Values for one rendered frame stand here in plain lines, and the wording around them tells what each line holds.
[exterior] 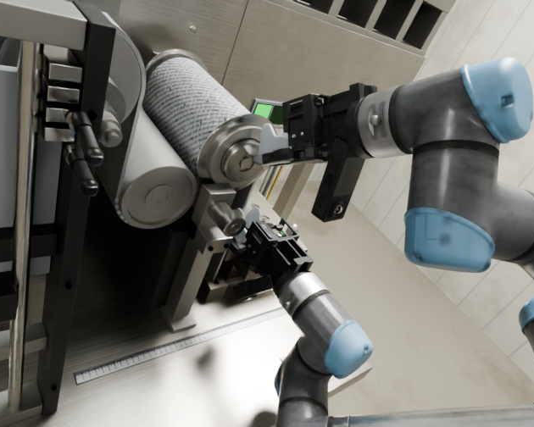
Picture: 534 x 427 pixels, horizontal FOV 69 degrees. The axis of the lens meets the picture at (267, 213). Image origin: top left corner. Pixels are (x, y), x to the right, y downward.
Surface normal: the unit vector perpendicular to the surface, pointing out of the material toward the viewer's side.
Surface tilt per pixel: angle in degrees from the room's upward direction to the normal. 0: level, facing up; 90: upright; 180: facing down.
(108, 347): 0
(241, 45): 90
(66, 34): 90
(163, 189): 90
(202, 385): 0
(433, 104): 80
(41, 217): 90
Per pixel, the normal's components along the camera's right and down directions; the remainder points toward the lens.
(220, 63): 0.54, 0.62
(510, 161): -0.79, 0.04
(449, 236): -0.39, -0.15
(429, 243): -0.69, -0.15
